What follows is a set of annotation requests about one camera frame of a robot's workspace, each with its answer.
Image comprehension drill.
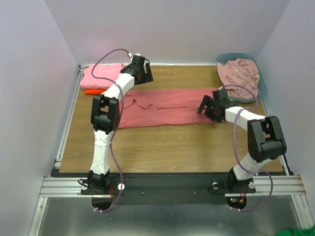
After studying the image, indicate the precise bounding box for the rose red t-shirt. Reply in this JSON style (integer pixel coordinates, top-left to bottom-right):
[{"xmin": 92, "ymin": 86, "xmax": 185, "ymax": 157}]
[{"xmin": 119, "ymin": 88, "xmax": 215, "ymax": 129}]

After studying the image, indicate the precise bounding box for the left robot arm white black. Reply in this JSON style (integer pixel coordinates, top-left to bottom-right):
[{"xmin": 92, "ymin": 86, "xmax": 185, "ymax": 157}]
[{"xmin": 80, "ymin": 54, "xmax": 210, "ymax": 194}]

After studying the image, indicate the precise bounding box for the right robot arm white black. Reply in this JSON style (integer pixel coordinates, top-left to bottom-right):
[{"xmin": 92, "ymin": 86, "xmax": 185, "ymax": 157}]
[{"xmin": 197, "ymin": 89, "xmax": 287, "ymax": 192}]

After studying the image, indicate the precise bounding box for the folded light pink t-shirt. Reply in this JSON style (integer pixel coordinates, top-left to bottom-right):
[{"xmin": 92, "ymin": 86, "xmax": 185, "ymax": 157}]
[{"xmin": 80, "ymin": 63, "xmax": 124, "ymax": 89}]

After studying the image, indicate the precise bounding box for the dusty pink shirt in bin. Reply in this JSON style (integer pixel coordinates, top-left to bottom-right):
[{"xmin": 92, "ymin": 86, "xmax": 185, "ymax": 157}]
[{"xmin": 217, "ymin": 58, "xmax": 259, "ymax": 99}]

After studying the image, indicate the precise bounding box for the teal plastic bin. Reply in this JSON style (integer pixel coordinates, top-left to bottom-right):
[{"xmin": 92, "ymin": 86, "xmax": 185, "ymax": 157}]
[{"xmin": 216, "ymin": 53, "xmax": 267, "ymax": 103}]

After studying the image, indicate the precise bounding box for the folded orange t-shirt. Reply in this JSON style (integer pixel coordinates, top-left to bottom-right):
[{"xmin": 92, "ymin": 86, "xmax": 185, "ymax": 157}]
[{"xmin": 85, "ymin": 88, "xmax": 106, "ymax": 95}]

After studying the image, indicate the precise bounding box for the beige garment in bin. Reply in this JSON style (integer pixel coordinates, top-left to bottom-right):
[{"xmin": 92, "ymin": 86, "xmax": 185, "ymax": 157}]
[{"xmin": 252, "ymin": 73, "xmax": 260, "ymax": 86}]

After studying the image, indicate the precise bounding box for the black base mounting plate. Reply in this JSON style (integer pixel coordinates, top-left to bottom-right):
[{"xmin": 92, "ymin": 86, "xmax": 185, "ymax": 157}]
[{"xmin": 81, "ymin": 172, "xmax": 256, "ymax": 206}]

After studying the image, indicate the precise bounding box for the green cloth corner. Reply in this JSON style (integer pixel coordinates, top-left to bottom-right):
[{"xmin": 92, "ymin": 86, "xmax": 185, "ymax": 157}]
[{"xmin": 276, "ymin": 227, "xmax": 315, "ymax": 236}]

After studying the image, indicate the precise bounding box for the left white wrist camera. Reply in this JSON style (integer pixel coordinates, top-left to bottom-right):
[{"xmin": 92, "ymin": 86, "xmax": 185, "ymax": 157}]
[{"xmin": 127, "ymin": 52, "xmax": 141, "ymax": 60}]

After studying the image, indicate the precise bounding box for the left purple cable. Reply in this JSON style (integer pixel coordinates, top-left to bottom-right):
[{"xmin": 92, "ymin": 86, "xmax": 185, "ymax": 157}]
[{"xmin": 91, "ymin": 48, "xmax": 133, "ymax": 214}]

